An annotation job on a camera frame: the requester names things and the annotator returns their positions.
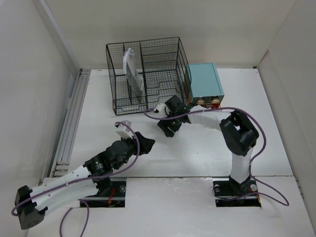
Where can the aluminium rail frame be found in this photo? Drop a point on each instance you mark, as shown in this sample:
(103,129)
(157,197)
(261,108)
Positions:
(61,161)

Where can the black setup guide booklet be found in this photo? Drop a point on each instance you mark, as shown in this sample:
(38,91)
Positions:
(135,80)

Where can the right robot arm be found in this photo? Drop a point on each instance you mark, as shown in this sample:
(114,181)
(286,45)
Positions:
(239,133)

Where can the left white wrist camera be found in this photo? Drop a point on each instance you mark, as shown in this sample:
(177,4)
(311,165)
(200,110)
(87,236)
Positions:
(123,129)

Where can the black wire mesh organizer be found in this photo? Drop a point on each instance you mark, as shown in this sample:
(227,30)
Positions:
(163,65)

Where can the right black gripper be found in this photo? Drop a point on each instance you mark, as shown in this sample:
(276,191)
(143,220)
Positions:
(164,124)

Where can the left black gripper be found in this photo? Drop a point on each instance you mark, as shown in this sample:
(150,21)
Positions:
(145,144)

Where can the teal and orange drawer box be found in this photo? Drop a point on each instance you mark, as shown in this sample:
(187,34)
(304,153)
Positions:
(206,88)

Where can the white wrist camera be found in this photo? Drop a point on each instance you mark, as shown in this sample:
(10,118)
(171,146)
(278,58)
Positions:
(161,110)
(123,129)

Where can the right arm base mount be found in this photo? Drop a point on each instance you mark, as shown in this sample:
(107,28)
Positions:
(230,193)

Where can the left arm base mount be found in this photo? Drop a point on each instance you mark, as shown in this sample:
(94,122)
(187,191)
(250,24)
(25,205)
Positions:
(113,198)

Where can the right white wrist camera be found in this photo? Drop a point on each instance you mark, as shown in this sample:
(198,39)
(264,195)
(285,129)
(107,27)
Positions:
(161,110)

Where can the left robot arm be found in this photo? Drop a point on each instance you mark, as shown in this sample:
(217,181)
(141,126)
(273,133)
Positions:
(89,179)

